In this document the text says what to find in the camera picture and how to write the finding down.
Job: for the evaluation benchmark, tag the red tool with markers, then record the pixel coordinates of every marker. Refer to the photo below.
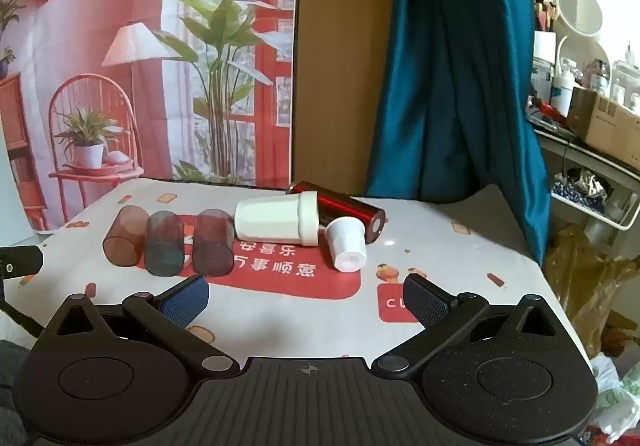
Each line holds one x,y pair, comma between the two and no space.
547,109

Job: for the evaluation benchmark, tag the pile of snack packets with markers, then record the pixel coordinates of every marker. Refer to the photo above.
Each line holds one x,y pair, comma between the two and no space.
580,188

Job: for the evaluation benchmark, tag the clear bottles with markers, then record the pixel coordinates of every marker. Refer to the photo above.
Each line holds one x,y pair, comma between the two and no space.
625,75

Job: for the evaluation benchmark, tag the small white cup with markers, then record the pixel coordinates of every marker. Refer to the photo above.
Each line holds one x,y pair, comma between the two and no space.
345,246

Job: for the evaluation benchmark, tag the printed room scene wall cloth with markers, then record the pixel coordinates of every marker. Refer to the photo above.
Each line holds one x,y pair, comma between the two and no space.
150,75

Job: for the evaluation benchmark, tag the white green plastic bag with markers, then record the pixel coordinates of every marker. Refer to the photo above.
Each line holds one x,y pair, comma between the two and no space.
617,396

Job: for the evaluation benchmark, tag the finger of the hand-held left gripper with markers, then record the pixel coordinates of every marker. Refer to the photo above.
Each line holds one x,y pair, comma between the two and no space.
22,261

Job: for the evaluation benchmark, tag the cardboard box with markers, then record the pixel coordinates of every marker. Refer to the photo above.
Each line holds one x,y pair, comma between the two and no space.
607,123

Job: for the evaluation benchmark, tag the bunch of makeup brushes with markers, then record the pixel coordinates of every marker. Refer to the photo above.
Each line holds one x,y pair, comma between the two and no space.
545,13

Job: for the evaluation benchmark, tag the yellow plastic bag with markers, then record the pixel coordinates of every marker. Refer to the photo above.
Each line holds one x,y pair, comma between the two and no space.
585,281

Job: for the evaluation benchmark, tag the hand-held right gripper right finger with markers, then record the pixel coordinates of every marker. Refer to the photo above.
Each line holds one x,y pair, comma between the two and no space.
426,300

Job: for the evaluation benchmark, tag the teal curtain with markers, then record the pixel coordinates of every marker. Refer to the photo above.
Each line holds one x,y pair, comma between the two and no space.
450,75

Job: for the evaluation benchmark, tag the dark cloth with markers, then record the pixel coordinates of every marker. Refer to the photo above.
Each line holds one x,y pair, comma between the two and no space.
10,391

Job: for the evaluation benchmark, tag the round white mirror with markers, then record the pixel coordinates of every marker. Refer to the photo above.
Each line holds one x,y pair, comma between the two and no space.
567,48
580,8

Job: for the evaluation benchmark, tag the white pump bottle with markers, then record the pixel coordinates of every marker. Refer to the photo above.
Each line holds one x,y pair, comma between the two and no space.
562,93

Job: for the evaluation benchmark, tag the printed white tablecloth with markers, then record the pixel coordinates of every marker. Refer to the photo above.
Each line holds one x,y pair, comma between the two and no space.
300,321

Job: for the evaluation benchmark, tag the white shelf rack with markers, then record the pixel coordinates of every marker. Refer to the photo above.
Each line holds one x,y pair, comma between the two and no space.
595,160

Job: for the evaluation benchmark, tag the red metallic cup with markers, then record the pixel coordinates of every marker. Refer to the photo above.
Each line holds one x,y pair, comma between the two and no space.
350,211

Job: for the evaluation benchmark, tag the white brush holder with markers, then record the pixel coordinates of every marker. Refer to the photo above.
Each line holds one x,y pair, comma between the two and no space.
544,45

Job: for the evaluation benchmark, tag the brown wooden panel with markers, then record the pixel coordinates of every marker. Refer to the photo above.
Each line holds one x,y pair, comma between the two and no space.
345,50

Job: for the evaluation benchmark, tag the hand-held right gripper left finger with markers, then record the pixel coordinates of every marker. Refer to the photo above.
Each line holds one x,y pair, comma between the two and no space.
184,302

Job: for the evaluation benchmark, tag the brown translucent cup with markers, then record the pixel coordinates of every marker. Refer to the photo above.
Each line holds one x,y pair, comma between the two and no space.
213,246
122,238

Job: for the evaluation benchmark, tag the grey-blue translucent cup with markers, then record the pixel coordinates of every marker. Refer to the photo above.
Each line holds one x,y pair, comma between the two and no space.
163,246

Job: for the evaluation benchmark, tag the large white cup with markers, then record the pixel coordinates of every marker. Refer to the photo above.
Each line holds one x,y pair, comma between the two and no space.
272,221

